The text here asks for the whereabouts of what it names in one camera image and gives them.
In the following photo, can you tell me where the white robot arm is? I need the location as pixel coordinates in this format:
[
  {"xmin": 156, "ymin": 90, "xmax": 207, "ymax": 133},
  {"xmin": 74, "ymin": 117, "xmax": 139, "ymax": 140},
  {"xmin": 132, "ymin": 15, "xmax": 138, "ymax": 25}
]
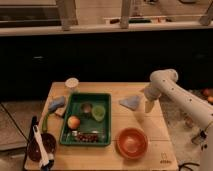
[{"xmin": 144, "ymin": 69, "xmax": 213, "ymax": 171}]

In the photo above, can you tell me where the light blue folded towel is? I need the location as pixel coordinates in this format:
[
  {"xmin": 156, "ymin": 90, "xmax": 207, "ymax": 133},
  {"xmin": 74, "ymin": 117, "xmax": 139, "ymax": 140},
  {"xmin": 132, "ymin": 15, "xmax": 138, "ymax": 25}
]
[{"xmin": 119, "ymin": 95, "xmax": 141, "ymax": 111}]

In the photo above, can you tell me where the red bowl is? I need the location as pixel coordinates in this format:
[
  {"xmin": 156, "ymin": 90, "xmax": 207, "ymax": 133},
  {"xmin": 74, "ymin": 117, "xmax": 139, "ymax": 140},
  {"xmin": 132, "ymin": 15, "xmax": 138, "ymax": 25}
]
[{"xmin": 116, "ymin": 127, "xmax": 148, "ymax": 160}]

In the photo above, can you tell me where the dark brown bowl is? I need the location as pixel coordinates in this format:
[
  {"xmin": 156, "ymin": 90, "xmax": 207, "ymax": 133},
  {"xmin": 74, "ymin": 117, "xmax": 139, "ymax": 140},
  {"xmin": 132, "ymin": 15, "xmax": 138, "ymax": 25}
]
[{"xmin": 27, "ymin": 133, "xmax": 56, "ymax": 162}]

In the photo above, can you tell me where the green plastic cup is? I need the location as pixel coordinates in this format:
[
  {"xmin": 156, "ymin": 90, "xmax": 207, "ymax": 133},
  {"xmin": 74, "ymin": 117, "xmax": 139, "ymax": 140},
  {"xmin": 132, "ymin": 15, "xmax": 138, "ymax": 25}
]
[{"xmin": 92, "ymin": 105, "xmax": 106, "ymax": 122}]

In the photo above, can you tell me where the small metal cup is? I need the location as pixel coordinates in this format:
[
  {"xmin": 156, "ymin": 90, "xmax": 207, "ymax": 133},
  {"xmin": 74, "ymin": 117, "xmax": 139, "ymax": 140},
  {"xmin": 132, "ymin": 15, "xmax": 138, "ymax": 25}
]
[{"xmin": 81, "ymin": 102, "xmax": 93, "ymax": 116}]

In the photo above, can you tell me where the green plastic tray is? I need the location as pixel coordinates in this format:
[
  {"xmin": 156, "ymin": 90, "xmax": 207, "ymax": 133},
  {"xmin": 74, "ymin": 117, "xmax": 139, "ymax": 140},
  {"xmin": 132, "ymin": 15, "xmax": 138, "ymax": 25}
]
[{"xmin": 59, "ymin": 93, "xmax": 111, "ymax": 147}]

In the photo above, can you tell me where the dark red grape bunch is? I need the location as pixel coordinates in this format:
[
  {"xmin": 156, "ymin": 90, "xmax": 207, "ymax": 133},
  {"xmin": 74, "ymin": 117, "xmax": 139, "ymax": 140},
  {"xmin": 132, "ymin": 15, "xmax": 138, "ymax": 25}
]
[{"xmin": 75, "ymin": 134, "xmax": 98, "ymax": 142}]

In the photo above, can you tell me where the red yellow apple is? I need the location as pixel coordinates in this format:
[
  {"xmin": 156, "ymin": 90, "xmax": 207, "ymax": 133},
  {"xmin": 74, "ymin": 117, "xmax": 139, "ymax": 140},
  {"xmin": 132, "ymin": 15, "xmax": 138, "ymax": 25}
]
[{"xmin": 67, "ymin": 116, "xmax": 80, "ymax": 130}]

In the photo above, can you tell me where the white paper cup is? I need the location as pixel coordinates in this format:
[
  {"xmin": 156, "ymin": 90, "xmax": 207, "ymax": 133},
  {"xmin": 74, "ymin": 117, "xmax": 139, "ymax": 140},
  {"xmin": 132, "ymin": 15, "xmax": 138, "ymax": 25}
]
[{"xmin": 65, "ymin": 77, "xmax": 79, "ymax": 94}]

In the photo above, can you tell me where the small wooden block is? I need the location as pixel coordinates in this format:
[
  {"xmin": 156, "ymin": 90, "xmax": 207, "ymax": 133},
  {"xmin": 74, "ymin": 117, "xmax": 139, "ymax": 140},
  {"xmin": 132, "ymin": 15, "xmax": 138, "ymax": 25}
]
[{"xmin": 55, "ymin": 108, "xmax": 66, "ymax": 117}]

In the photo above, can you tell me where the white spatula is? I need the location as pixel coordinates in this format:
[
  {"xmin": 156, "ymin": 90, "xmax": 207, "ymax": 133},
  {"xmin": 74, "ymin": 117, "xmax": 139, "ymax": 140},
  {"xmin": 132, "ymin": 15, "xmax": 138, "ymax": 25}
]
[{"xmin": 33, "ymin": 125, "xmax": 49, "ymax": 166}]

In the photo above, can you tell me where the black cable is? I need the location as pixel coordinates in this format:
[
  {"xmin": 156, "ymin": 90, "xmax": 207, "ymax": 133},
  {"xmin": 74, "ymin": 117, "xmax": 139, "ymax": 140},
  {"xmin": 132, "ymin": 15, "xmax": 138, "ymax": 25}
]
[{"xmin": 177, "ymin": 161, "xmax": 201, "ymax": 171}]

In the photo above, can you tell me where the green handled utensil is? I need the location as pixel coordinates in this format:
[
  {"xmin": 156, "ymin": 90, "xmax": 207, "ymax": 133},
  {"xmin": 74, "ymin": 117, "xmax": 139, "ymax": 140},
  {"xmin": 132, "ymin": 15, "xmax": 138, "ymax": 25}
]
[{"xmin": 42, "ymin": 112, "xmax": 50, "ymax": 133}]

